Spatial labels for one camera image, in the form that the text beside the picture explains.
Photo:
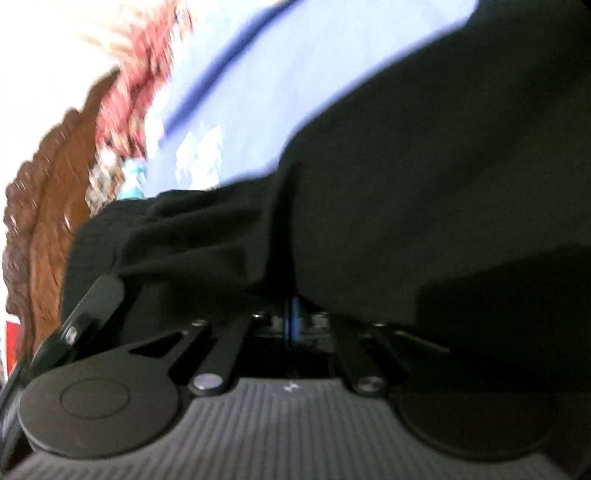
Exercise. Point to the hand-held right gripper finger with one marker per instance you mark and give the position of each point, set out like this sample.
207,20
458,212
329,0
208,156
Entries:
300,318
289,318

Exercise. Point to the carved wooden headboard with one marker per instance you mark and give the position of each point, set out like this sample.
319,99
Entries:
46,207

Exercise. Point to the blue printed bedsheet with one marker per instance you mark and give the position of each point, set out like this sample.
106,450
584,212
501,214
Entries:
286,92

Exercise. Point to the black pants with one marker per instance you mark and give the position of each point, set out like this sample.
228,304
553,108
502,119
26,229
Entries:
392,184

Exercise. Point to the teal patterned quilt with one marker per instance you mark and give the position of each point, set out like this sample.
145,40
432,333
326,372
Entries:
136,177

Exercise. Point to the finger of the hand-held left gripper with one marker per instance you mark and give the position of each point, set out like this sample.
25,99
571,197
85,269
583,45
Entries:
99,295

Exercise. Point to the red floral blanket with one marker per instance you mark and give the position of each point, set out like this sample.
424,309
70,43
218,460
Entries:
138,92

